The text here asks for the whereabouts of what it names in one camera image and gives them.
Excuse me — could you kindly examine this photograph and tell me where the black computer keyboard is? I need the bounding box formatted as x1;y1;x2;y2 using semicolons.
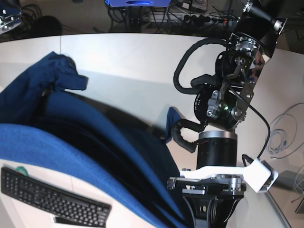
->
0;167;112;228

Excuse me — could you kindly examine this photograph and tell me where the blue long-sleeve t-shirt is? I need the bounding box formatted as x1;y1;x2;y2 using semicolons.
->
0;52;193;228

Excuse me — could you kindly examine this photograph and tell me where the blue box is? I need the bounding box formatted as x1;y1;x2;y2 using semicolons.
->
105;0;171;7

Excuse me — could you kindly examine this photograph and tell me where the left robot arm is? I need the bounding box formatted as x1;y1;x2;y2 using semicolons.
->
167;0;285;193

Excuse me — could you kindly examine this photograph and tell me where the green tape roll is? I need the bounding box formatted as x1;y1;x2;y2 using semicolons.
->
15;166;28;177

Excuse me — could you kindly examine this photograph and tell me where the coiled white cable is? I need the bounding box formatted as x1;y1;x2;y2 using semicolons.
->
264;102;304;160

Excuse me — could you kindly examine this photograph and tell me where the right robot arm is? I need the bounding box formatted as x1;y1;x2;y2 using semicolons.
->
0;0;22;35

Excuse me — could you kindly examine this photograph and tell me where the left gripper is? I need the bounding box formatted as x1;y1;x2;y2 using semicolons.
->
166;131;278;197

